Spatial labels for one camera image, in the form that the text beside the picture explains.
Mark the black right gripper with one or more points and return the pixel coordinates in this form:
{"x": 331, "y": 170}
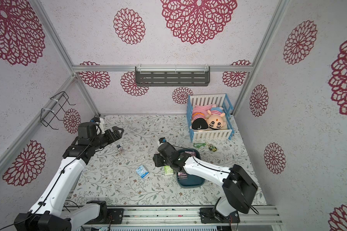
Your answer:
{"x": 159, "y": 159}

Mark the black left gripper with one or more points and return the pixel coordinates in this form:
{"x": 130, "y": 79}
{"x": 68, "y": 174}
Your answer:
{"x": 117, "y": 135}

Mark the pink Kuromi tissue pack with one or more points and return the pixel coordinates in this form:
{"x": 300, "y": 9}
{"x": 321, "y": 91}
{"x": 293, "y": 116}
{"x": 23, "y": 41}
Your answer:
{"x": 182, "y": 176}
{"x": 191, "y": 153}

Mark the blue Cinnamoroll tissue pack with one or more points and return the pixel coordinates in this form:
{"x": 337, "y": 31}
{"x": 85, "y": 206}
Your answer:
{"x": 142, "y": 172}

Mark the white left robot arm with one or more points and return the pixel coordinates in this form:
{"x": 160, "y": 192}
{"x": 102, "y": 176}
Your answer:
{"x": 46, "y": 214}

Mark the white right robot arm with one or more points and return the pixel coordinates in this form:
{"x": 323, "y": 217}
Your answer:
{"x": 239, "y": 188}

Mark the teal storage box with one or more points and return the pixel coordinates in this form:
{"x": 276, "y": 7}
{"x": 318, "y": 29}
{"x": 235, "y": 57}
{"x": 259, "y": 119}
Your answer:
{"x": 192, "y": 181}

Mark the green tissue pack lower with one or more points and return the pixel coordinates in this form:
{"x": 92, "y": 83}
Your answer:
{"x": 168, "y": 171}

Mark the black-haired plush doll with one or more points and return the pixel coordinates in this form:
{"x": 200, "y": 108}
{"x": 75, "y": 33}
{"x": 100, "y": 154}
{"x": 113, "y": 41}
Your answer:
{"x": 199, "y": 124}

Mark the peach face plush doll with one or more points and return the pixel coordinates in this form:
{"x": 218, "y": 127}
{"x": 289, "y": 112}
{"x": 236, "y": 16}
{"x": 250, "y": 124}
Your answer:
{"x": 217, "y": 118}

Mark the pink plush doll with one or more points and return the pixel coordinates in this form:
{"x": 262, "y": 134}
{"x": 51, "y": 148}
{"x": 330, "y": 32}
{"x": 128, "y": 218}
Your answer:
{"x": 202, "y": 109}

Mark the blue white toy crib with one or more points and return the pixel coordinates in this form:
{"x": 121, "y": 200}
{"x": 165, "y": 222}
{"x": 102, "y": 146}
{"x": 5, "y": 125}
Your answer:
{"x": 221, "y": 100}

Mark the rabbit figure keychain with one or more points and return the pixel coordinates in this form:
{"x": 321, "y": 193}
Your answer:
{"x": 120, "y": 148}

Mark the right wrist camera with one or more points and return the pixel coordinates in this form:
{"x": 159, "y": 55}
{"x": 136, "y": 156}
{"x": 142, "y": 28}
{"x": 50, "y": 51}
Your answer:
{"x": 161, "y": 141}

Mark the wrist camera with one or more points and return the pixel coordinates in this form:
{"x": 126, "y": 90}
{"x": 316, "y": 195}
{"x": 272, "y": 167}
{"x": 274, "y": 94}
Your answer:
{"x": 161, "y": 141}
{"x": 98, "y": 120}

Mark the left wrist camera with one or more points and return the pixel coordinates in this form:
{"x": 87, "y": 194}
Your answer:
{"x": 98, "y": 120}

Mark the green strap keychain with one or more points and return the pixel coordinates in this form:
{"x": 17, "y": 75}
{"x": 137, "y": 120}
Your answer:
{"x": 199, "y": 145}

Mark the sloth figure keychain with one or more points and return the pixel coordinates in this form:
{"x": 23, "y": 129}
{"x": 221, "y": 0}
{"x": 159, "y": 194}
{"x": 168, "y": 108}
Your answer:
{"x": 212, "y": 148}

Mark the black wire wall rack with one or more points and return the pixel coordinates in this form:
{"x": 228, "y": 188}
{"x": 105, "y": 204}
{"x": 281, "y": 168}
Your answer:
{"x": 50, "y": 113}

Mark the grey wall shelf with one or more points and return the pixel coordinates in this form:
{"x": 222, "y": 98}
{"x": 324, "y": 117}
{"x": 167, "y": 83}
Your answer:
{"x": 172, "y": 76}

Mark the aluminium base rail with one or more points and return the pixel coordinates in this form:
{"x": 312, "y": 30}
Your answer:
{"x": 149, "y": 216}

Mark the aluminium frame post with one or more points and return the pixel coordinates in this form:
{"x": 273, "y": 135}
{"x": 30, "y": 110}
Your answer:
{"x": 270, "y": 33}

